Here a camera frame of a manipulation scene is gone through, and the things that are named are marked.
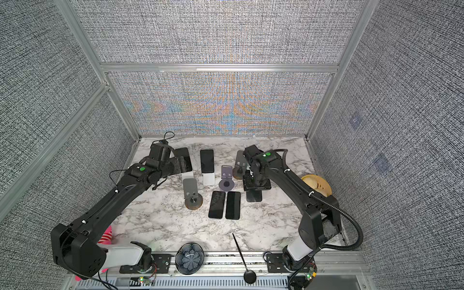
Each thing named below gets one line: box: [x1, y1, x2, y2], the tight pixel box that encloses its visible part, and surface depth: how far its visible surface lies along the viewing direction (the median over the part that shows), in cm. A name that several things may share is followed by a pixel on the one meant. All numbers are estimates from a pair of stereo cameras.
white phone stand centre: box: [201, 172, 216, 187], surface depth 100 cm
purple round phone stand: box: [218, 164, 236, 192], surface depth 98 cm
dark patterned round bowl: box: [175, 242, 205, 275], surface depth 75 cm
